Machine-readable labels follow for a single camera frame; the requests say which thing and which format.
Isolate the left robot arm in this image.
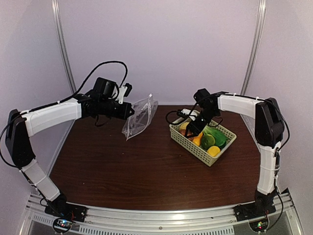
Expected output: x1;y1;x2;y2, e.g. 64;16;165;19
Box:
5;77;134;217

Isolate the green lime toy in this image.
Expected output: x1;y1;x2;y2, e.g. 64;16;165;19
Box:
200;134;215;150

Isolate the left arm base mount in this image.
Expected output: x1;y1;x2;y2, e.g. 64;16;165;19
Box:
45;192;87;222

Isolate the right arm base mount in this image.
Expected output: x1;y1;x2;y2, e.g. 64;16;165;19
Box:
234;189;277;222

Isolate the pale yellow bumpy fruit toy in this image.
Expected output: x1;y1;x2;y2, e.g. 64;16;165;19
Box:
179;122;189;131

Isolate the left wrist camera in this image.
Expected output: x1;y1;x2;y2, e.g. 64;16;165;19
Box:
117;83;133;104

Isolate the brown potato toy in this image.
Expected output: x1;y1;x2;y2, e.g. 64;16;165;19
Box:
179;129;188;137

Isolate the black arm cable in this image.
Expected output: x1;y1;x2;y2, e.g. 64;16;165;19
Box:
0;61;129;167
165;101;221;128

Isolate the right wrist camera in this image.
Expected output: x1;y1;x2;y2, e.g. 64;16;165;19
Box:
177;109;199;121

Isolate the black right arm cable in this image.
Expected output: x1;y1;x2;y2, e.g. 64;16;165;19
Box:
165;101;221;128

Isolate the left aluminium frame post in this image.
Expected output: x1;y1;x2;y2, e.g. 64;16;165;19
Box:
51;0;77;93

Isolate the right aluminium frame post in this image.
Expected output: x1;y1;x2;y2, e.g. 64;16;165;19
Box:
241;0;267;95

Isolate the circuit board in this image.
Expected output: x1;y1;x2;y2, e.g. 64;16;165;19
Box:
52;218;73;233
249;218;269;233

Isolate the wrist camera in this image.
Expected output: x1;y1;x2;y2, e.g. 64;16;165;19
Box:
117;83;133;104
177;109;199;121

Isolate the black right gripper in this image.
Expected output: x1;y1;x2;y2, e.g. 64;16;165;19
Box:
185;107;219;138

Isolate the aluminium frame post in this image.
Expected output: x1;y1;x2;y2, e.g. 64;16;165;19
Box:
241;0;267;95
51;0;77;93

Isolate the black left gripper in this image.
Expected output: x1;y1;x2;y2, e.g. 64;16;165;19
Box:
99;98;134;119

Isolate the green bok choy toy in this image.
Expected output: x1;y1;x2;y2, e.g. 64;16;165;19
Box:
202;126;229;149

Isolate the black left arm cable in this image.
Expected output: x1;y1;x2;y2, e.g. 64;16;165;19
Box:
0;61;129;167

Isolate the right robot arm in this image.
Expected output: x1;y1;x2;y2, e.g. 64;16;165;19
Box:
185;89;287;198

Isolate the aluminium front rail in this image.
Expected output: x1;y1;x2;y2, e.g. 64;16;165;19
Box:
17;192;304;235

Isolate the orange mango toy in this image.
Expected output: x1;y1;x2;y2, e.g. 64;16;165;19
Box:
192;132;203;146

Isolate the yellow lemon toy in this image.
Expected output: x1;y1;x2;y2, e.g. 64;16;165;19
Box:
207;145;221;157

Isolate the left circuit board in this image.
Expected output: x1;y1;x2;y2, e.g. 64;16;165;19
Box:
52;218;73;233

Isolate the green plastic basket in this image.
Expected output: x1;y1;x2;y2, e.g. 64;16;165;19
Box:
169;118;237;166

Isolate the clear zip top bag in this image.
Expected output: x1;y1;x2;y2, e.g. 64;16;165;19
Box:
122;94;158;141

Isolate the right circuit board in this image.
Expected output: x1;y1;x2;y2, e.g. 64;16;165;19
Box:
249;218;269;233

